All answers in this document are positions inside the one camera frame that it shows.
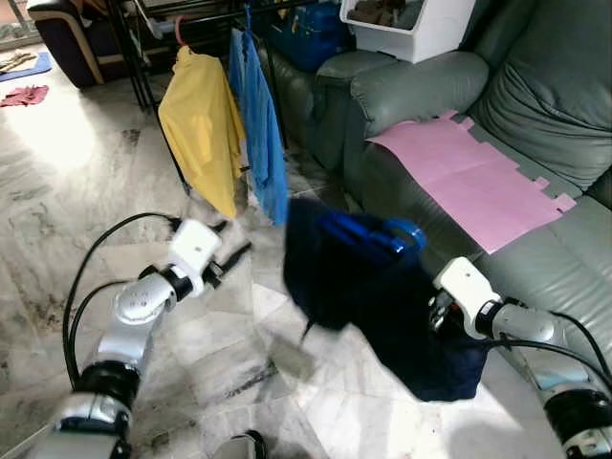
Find pink hanger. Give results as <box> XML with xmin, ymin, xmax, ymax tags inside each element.
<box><xmin>172</xmin><ymin>17</ymin><xmax>192</xmax><ymax>54</ymax></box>

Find blue shirt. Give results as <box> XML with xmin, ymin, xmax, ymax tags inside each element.
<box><xmin>228</xmin><ymin>27</ymin><xmax>290</xmax><ymax>228</ymax></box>

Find yellow shirt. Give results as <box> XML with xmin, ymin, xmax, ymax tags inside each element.
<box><xmin>158</xmin><ymin>45</ymin><xmax>247</xmax><ymax>221</ymax></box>

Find pink foam mat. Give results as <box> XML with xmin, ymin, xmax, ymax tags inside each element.
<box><xmin>366</xmin><ymin>110</ymin><xmax>578</xmax><ymax>254</ymax></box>

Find black metal drying rack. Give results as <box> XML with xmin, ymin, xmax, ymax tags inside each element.
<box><xmin>105</xmin><ymin>0</ymin><xmax>364</xmax><ymax>197</ymax></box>

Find grey robot foot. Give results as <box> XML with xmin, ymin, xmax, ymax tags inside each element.
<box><xmin>212</xmin><ymin>430</ymin><xmax>269</xmax><ymax>459</ymax></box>

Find small pink cloth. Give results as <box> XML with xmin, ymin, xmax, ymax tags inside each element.
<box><xmin>0</xmin><ymin>84</ymin><xmax>51</xmax><ymax>108</ymax></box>

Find dark purple armchair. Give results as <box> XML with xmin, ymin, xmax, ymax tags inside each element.
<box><xmin>27</xmin><ymin>0</ymin><xmax>135</xmax><ymax>89</ymax></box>

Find green leather sofa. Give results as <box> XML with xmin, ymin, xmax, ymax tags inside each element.
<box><xmin>258</xmin><ymin>0</ymin><xmax>612</xmax><ymax>383</ymax></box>

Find flat blue rag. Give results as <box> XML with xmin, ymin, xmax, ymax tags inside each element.
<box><xmin>0</xmin><ymin>51</ymin><xmax>54</xmax><ymax>82</ymax></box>

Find beige rag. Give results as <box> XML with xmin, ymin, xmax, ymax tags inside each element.
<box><xmin>0</xmin><ymin>48</ymin><xmax>39</xmax><ymax>76</ymax></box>

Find brown clothes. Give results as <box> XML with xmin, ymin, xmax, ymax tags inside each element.
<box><xmin>349</xmin><ymin>0</ymin><xmax>422</xmax><ymax>28</ymax></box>

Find white plastic bin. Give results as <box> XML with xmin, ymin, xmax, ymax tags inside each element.
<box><xmin>339</xmin><ymin>0</ymin><xmax>476</xmax><ymax>65</ymax></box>

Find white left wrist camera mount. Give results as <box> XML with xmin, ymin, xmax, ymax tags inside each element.
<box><xmin>167</xmin><ymin>218</ymin><xmax>223</xmax><ymax>288</ymax></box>

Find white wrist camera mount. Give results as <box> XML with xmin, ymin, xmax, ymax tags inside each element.
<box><xmin>435</xmin><ymin>256</ymin><xmax>503</xmax><ymax>338</ymax></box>
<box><xmin>167</xmin><ymin>218</ymin><xmax>223</xmax><ymax>288</ymax></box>

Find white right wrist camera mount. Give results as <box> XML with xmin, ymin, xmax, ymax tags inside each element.
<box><xmin>435</xmin><ymin>256</ymin><xmax>503</xmax><ymax>338</ymax></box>

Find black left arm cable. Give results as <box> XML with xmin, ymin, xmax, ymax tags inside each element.
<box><xmin>60</xmin><ymin>212</ymin><xmax>185</xmax><ymax>388</ymax></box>

